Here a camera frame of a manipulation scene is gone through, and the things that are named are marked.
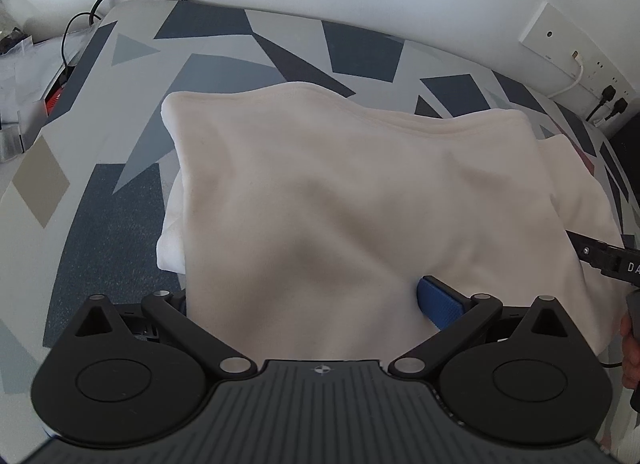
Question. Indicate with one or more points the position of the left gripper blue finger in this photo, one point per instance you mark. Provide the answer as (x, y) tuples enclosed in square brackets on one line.
[(440, 303)]

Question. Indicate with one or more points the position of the cream long-sleeve top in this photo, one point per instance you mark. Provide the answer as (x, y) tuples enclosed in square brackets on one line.
[(303, 221)]

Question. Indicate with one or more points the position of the person's right hand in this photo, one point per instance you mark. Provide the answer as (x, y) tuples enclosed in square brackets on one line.
[(631, 354)]

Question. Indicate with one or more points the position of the black side cabinet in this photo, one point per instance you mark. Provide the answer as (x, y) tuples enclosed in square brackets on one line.
[(622, 152)]

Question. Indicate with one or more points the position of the black plug right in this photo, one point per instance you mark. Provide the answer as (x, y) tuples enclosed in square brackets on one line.
[(618, 108)]

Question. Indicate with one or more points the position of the black plug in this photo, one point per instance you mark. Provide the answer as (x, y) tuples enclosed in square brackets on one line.
[(618, 108), (606, 96)]

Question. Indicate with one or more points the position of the black plug left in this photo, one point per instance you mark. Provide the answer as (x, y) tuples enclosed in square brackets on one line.
[(606, 96)]

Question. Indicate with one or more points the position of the geometric patterned mat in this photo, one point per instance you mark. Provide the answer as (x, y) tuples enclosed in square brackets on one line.
[(82, 207)]

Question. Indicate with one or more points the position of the white wall socket panel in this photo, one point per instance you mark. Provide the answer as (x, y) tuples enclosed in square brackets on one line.
[(555, 38)]

